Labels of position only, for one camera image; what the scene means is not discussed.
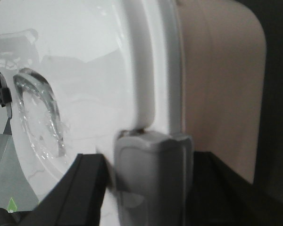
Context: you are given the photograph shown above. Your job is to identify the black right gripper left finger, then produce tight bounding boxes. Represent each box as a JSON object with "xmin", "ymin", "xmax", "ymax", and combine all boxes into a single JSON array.
[{"xmin": 0, "ymin": 154, "xmax": 108, "ymax": 226}]

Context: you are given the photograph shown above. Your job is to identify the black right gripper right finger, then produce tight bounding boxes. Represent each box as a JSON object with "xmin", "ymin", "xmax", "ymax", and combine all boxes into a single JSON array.
[{"xmin": 186, "ymin": 152, "xmax": 283, "ymax": 226}]

